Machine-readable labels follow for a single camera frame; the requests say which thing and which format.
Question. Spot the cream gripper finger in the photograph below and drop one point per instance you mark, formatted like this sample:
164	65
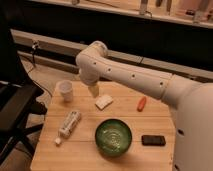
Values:
94	90

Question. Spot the white ceramic cup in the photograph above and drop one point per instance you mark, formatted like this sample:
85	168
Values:
66	90

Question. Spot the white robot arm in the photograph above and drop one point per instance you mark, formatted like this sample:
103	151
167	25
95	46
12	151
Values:
193	100

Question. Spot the green ceramic bowl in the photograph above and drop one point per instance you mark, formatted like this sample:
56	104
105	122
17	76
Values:
113	137

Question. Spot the white sponge block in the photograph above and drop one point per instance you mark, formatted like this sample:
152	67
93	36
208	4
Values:
103	101

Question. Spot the white tube bottle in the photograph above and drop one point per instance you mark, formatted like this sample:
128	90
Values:
69	123

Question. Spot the wooden table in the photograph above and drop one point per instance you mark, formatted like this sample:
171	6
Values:
77	136

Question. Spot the orange carrot toy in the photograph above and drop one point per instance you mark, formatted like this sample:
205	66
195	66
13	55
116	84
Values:
141	104

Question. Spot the small white cap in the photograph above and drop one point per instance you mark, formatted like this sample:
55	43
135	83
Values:
58	141

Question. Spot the black rectangular phone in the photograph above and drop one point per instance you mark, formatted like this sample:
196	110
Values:
153	140

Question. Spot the black office chair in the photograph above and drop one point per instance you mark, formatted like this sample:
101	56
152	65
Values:
18	95

